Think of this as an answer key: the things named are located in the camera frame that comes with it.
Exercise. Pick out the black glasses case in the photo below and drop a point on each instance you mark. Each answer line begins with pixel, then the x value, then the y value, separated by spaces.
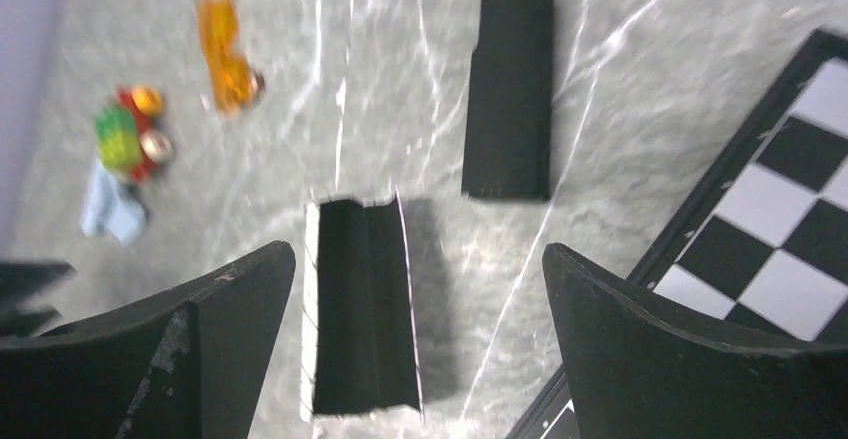
pixel 509 111

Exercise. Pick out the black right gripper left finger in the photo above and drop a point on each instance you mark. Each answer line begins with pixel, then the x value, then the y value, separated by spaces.
pixel 187 362

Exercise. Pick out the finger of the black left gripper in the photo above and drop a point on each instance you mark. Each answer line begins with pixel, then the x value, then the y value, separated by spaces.
pixel 17 322
pixel 21 280

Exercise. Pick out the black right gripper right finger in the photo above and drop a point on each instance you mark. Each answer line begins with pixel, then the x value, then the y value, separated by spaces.
pixel 639 365

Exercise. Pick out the black white chessboard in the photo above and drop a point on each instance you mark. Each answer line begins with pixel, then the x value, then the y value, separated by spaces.
pixel 761 241

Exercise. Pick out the white geometric glasses case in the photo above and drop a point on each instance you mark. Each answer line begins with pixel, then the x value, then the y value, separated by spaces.
pixel 359 348

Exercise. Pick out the colourful toy brick car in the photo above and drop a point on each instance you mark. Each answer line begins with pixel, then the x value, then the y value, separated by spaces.
pixel 130 145

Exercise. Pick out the light blue cleaning cloth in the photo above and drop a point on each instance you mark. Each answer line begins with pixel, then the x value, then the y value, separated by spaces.
pixel 111 206

